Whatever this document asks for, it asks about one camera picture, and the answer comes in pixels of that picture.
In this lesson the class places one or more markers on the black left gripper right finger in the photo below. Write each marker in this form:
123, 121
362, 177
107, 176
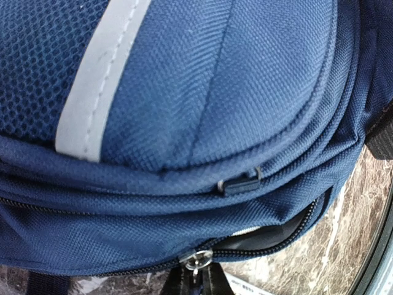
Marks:
214, 281

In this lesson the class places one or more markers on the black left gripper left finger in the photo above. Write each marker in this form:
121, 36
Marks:
182, 281

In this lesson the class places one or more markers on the dog reader book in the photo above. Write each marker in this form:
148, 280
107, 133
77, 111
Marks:
241, 287

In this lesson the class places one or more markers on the navy blue student backpack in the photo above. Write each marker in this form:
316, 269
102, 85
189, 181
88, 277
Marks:
139, 136

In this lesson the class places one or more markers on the black front rail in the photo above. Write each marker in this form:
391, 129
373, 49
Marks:
375, 275

